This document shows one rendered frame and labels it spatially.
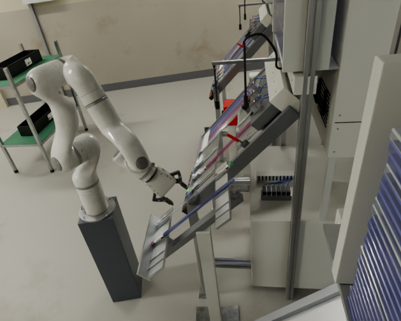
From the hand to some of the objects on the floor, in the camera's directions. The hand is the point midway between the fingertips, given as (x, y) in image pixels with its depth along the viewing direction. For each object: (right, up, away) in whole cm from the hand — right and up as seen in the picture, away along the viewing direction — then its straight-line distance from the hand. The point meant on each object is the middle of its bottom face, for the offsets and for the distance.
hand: (178, 194), depth 136 cm
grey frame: (+43, -47, +90) cm, 110 cm away
